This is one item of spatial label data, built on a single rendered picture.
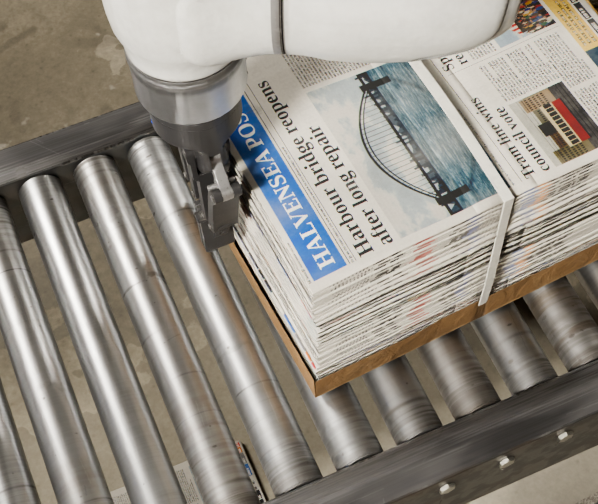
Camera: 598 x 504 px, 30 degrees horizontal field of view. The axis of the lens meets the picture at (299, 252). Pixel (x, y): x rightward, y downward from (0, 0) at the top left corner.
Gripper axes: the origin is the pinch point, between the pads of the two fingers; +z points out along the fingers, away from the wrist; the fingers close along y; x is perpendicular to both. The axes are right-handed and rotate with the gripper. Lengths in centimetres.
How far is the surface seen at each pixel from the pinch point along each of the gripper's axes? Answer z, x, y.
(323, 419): 13.8, -3.4, -17.2
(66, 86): 93, 2, 102
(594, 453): 93, -56, -12
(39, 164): 13.1, 13.3, 23.4
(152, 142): 13.1, 0.7, 21.0
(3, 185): 13.1, 17.8, 22.4
